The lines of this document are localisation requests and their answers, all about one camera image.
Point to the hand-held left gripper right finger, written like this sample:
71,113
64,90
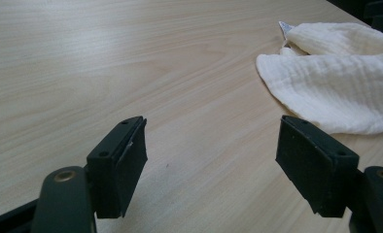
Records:
312,165

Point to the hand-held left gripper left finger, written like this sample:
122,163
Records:
115,168

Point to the white muslin cloth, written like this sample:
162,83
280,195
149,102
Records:
335,84

